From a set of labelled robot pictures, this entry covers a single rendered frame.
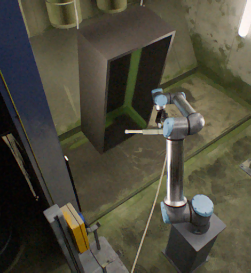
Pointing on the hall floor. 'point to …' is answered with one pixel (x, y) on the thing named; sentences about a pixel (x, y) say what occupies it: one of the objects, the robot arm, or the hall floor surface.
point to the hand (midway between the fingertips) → (163, 130)
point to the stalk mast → (63, 238)
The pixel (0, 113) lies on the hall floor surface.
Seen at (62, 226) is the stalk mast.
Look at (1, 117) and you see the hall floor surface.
